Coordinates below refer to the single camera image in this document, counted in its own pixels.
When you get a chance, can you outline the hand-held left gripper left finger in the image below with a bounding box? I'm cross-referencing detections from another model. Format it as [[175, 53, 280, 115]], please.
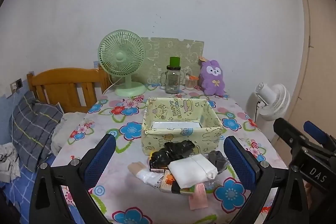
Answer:
[[29, 133, 116, 224]]

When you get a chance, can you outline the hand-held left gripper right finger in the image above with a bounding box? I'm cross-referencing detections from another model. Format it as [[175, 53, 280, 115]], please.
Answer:
[[223, 135, 313, 224]]

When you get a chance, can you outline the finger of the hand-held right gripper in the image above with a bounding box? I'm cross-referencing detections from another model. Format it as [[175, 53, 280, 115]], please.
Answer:
[[304, 121, 336, 147], [273, 117, 336, 160]]

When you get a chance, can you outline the grey cloth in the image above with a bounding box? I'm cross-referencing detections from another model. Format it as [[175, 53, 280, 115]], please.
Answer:
[[206, 151, 228, 174]]

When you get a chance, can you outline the clear plastic packet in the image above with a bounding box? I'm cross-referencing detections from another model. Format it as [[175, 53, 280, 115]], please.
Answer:
[[203, 178, 223, 193]]

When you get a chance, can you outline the beige bandage roll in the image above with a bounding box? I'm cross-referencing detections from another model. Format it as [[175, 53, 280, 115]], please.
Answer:
[[128, 162, 147, 177]]

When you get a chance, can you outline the white plastic packet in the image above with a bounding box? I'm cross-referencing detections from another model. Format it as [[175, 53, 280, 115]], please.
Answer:
[[136, 170, 164, 189]]

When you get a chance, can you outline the white tissue pack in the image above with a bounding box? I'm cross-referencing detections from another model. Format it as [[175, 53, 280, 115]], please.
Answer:
[[167, 154, 218, 188]]

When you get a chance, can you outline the pink paper slip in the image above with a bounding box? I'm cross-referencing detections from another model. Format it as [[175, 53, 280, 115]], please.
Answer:
[[189, 182, 209, 211]]

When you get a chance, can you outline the yellow printed storage box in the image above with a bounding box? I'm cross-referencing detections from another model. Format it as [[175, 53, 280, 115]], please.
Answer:
[[141, 97, 223, 156]]

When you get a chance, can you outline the black plastic bag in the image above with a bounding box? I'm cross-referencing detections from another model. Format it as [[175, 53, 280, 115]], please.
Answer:
[[149, 140, 196, 169]]

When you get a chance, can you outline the colourful green packet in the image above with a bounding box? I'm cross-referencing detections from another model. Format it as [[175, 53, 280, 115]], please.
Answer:
[[160, 170, 196, 195]]

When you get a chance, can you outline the white standing fan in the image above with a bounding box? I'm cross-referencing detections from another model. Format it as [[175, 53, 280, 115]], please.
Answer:
[[247, 83, 291, 140]]

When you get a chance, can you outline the floral tablecloth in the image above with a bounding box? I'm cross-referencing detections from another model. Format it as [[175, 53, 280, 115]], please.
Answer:
[[50, 84, 289, 224]]

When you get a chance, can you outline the grey plaid pillow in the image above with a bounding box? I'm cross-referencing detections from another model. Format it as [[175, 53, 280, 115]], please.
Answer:
[[9, 90, 63, 173]]

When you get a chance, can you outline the beige door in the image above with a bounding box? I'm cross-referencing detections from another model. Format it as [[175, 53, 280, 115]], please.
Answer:
[[286, 0, 336, 161]]

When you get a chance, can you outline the blue bed sheet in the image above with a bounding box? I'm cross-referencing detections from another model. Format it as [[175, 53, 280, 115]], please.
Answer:
[[0, 161, 79, 224]]

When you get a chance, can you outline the purple plush bunny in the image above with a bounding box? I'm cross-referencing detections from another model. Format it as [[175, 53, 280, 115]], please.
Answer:
[[197, 56, 226, 97]]

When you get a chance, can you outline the wooden bed headboard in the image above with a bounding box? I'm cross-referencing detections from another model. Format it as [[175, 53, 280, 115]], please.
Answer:
[[27, 67, 112, 114]]

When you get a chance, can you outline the white crumpled cloth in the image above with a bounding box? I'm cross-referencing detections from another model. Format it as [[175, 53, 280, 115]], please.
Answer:
[[0, 143, 21, 184]]

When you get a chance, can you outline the small ribbed cup orange lid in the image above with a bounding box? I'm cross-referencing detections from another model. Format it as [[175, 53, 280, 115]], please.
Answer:
[[184, 74, 199, 90]]

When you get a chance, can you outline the green desk fan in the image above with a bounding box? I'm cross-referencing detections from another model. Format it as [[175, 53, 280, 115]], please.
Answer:
[[98, 30, 147, 97]]

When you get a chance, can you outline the glass jar mug green lid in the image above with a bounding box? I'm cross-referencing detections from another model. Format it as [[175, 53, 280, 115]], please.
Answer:
[[160, 57, 185, 94]]

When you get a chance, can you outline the green printed board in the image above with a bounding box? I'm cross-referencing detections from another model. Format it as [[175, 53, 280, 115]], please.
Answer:
[[142, 37, 205, 88]]

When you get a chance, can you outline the wall socket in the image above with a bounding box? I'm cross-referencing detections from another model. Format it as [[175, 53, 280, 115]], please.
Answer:
[[10, 78, 24, 90]]

